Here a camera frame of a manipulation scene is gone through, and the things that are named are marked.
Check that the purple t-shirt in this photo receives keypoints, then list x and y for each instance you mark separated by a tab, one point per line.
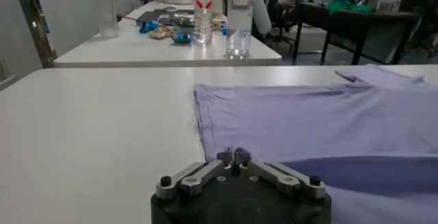
308	126

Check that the fridge door frame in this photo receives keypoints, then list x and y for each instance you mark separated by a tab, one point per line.
34	23

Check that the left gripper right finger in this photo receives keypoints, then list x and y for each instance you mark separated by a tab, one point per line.
284	181

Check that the yellow snack packet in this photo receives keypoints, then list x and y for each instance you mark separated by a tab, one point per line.
161	33

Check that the green cloth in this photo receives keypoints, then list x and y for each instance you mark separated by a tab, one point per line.
349	6

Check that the black office chair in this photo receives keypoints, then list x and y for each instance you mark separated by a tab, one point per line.
421	9

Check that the red label water bottle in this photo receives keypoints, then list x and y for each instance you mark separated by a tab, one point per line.
203	13

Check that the beige jar with lid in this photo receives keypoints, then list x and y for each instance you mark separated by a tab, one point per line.
218	6

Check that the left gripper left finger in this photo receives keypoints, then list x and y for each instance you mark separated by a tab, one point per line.
195	177

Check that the tall clear tumbler white lid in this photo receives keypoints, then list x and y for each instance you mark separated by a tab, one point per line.
104	6

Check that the black table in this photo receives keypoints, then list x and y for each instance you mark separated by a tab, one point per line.
359	23

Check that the blue snack packet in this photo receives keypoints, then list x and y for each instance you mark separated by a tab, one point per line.
224	30
182	38
148	26

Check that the dark grey laptop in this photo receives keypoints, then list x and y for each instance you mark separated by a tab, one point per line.
154	14

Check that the white humanoid robot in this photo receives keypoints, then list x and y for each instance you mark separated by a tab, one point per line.
261	9

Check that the clear unlabelled plastic bottle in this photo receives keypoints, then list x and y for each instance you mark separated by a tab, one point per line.
239	23

